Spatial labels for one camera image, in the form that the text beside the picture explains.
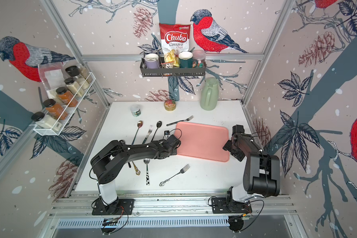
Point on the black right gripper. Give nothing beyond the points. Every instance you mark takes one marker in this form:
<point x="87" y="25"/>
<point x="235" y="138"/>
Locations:
<point x="240" y="154"/>

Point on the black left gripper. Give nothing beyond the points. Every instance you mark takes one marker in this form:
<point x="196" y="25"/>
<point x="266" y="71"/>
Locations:
<point x="175" y="152"/>

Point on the black spoon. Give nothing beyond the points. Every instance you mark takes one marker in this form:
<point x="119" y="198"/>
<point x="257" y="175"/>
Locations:
<point x="158" y="125"/>

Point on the silver spoon patterned handle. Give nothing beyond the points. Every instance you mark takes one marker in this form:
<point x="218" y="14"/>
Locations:
<point x="147" y="161"/>

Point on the silver fork teal handle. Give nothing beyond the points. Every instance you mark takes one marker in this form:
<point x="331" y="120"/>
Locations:
<point x="148" y="134"/>

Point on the silver fork ornate handle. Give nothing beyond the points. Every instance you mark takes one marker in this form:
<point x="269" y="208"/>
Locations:
<point x="182" y="171"/>

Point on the pink plastic tray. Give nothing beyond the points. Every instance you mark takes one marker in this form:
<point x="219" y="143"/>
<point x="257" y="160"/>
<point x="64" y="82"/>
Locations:
<point x="202" y="141"/>

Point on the gold fork ornate handle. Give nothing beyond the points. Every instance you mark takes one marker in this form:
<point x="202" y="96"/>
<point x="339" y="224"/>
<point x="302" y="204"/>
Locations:
<point x="137" y="171"/>

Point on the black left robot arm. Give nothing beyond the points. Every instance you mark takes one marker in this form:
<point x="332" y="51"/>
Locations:
<point x="108" y="163"/>

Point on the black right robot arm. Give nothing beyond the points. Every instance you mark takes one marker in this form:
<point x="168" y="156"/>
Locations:
<point x="261" y="177"/>

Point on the dark grey fork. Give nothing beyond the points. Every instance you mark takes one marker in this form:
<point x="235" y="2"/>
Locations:
<point x="185" y="120"/>

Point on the small white jar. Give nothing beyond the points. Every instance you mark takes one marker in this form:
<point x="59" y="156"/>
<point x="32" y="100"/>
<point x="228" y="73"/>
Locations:
<point x="135" y="110"/>

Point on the green plastic jug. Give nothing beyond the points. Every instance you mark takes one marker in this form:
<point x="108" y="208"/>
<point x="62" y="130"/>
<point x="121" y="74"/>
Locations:
<point x="210" y="94"/>

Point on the yellow snack packet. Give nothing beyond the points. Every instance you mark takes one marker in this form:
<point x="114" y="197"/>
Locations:
<point x="171" y="59"/>

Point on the purple mug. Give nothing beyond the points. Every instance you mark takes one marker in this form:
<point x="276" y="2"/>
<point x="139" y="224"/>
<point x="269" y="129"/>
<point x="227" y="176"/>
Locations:
<point x="152" y="61"/>

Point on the dark green mug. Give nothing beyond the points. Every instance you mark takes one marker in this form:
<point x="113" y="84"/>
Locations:
<point x="185" y="60"/>

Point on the pink lidded jar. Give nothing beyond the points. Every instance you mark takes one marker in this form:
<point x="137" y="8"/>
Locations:
<point x="199" y="59"/>

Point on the beige spice jar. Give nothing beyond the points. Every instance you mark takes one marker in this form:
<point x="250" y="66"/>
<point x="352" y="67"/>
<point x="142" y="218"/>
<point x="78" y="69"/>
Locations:
<point x="74" y="87"/>

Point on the red Chuba chips bag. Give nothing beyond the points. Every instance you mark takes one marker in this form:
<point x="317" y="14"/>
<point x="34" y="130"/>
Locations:
<point x="174" y="37"/>

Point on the red-orange spice jar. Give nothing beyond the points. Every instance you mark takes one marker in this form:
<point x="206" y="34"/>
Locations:
<point x="66" y="97"/>

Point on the clear acrylic spice rack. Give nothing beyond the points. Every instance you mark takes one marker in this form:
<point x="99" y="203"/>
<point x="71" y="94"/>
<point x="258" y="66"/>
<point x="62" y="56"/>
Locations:
<point x="61" y="122"/>

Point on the large black-lid spice jar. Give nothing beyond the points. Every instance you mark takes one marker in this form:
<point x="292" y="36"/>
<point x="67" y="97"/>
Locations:
<point x="73" y="71"/>

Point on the orange spice jar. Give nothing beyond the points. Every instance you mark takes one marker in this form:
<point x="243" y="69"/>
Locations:
<point x="55" y="109"/>

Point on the white spice jar front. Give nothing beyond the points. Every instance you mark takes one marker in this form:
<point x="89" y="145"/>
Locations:
<point x="46" y="121"/>

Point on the clear plastic bag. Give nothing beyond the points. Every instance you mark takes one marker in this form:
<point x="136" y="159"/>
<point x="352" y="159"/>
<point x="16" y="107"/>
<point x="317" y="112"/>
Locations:
<point x="52" y="77"/>

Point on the copper spoon blue handle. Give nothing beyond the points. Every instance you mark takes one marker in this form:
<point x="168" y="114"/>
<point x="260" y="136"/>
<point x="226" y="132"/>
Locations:
<point x="139" y="125"/>

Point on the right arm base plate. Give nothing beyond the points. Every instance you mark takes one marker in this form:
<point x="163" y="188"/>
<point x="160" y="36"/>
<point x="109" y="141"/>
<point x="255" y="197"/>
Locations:
<point x="221" y="205"/>

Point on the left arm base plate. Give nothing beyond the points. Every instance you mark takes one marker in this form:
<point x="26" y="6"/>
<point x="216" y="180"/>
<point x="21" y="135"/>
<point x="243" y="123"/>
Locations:
<point x="118" y="207"/>

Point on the black wall shelf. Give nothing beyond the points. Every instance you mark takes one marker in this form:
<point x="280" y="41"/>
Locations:
<point x="176" y="71"/>

